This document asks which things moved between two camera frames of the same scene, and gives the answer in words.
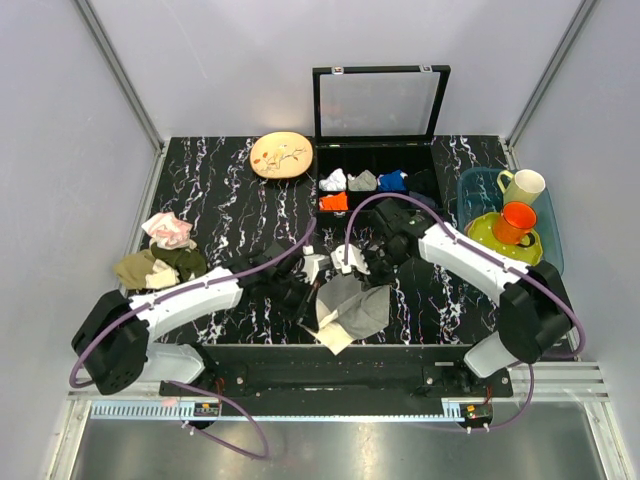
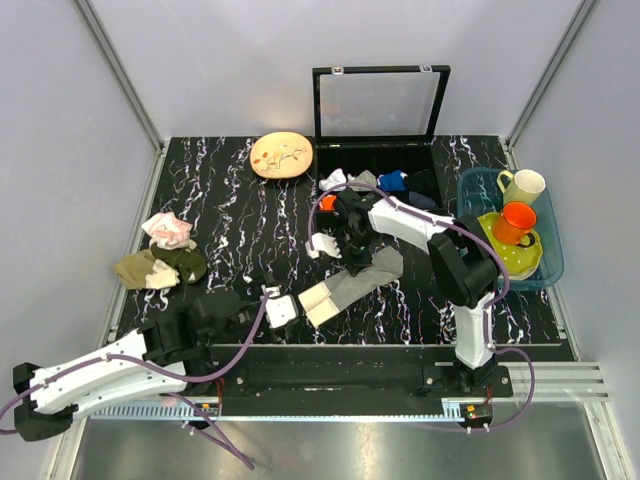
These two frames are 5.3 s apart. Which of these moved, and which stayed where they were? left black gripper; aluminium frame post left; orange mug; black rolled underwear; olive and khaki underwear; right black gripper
Moved: right black gripper; left black gripper
Stayed: aluminium frame post left; black rolled underwear; olive and khaki underwear; orange mug
